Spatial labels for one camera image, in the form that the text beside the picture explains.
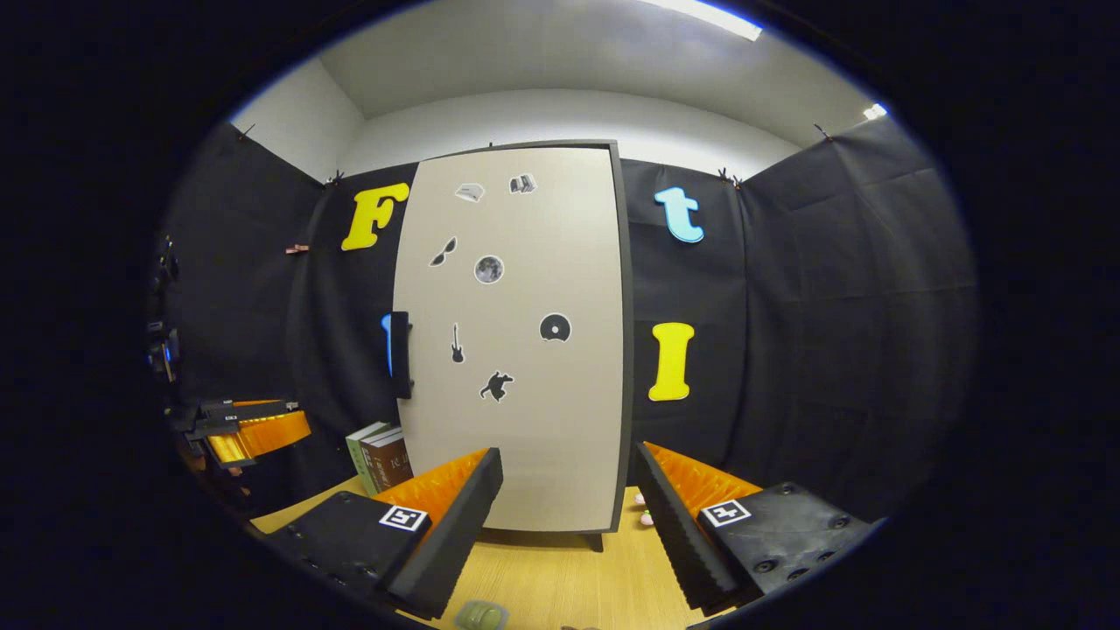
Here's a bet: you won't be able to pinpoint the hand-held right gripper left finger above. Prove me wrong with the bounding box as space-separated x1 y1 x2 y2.
262 446 506 620

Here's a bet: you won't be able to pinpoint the green coaster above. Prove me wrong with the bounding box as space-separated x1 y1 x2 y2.
453 598 512 630

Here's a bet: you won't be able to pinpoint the brown book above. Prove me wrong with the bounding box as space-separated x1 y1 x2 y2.
360 427 414 493

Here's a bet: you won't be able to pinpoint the black backdrop cloth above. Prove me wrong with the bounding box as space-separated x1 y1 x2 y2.
162 114 977 526

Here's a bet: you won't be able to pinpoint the beige cabinet door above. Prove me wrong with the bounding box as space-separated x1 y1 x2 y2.
391 144 624 533

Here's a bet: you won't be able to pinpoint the black cabinet door handle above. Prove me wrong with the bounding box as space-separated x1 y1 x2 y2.
388 311 415 401

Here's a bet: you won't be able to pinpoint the long ceiling light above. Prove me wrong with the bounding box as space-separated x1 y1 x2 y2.
639 0 764 42

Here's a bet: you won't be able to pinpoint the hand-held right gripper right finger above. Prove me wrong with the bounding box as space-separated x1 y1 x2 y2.
632 441 876 615

